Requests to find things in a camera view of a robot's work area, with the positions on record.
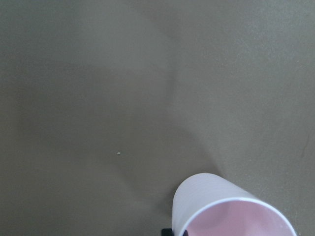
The pink plastic cup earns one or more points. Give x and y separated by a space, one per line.
208 205

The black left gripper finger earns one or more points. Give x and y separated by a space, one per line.
167 231

